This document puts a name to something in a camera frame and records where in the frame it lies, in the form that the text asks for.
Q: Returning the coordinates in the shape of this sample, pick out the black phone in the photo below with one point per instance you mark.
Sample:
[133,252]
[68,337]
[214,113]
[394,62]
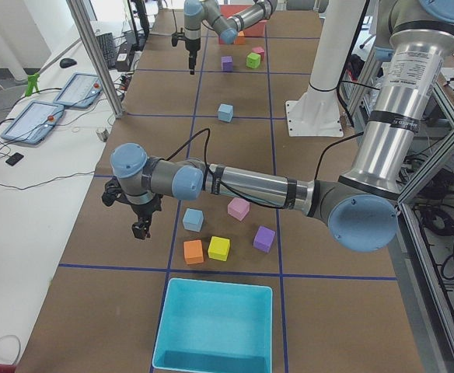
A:
[14,159]

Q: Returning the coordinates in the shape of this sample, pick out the black computer mouse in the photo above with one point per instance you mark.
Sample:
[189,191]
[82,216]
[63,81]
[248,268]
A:
[67,62]

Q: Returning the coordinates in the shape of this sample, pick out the green clamp toy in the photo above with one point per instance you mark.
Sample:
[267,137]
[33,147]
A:
[32,84]

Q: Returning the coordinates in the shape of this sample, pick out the aluminium frame post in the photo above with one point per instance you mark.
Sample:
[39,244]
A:
[84,27]

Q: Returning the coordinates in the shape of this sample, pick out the teach pendant farther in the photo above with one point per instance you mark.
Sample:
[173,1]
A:
[80,91]

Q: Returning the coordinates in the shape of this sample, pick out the black keyboard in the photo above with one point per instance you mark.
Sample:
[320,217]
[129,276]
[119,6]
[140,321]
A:
[108,48]

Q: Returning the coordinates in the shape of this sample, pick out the purple block near pink bin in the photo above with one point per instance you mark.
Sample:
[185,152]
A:
[227,63]

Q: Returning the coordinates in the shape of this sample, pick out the teach pendant nearer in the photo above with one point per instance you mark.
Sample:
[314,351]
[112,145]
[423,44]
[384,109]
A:
[34,123]

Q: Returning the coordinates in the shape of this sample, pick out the cyan plastic bin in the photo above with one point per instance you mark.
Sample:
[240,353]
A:
[209,326]

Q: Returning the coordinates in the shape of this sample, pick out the light pink block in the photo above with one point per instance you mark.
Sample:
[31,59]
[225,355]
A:
[238,208]

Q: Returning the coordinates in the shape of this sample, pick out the pink plastic bin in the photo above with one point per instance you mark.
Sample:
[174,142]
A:
[256,30]

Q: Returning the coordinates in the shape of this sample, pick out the magenta block beside green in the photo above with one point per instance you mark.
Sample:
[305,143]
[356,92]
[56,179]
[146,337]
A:
[260,51]

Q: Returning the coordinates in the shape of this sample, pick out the white camera post base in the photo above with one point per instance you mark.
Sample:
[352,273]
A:
[316,113]

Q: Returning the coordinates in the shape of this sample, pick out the light blue block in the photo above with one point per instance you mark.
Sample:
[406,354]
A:
[193,220]
[225,112]

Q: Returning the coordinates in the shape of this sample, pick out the yellow block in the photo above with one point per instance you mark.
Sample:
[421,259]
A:
[218,248]

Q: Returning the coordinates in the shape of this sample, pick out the small metal cylinder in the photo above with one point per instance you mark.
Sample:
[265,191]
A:
[102,134]

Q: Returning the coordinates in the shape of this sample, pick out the orange block near pink bin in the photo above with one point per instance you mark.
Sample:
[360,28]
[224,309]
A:
[240,39]

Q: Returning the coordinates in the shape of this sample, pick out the purple block near cyan bin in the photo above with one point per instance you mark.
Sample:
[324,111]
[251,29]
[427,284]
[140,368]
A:
[263,239]

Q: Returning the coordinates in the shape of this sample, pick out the orange block near cyan bin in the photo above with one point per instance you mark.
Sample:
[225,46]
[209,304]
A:
[193,252]

